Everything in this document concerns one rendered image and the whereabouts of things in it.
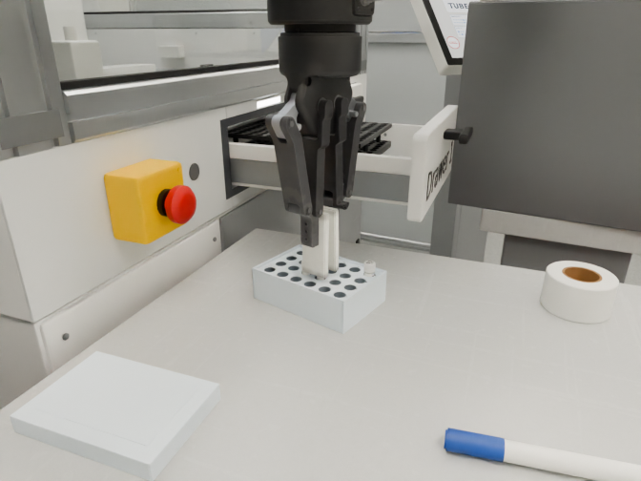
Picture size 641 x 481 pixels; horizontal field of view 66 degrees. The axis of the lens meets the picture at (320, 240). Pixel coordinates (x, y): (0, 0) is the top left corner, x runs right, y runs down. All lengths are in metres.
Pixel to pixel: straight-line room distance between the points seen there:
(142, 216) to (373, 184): 0.29
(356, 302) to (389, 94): 2.03
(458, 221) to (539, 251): 0.82
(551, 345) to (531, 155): 0.40
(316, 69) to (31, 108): 0.24
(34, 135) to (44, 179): 0.04
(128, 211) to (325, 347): 0.24
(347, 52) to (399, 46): 2.01
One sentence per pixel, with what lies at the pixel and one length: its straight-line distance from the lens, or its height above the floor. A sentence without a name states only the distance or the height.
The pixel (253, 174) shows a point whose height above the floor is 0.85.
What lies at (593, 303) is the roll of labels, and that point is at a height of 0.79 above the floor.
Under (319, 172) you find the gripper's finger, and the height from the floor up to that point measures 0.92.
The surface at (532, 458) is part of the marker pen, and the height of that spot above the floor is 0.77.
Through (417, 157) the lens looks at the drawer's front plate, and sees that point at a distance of 0.60.
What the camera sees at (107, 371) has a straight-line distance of 0.46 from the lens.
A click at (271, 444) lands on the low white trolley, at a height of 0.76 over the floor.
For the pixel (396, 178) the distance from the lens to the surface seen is 0.63.
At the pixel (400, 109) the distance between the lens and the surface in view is 2.47.
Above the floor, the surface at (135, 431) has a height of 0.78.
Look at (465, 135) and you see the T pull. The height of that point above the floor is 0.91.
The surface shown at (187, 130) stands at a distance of 0.64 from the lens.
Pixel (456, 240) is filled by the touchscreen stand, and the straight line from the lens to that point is 1.77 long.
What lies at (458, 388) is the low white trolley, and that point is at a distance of 0.45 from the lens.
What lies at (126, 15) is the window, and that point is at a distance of 0.59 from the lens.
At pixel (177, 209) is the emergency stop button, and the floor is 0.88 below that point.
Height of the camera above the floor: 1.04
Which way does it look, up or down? 23 degrees down
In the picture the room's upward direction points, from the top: straight up
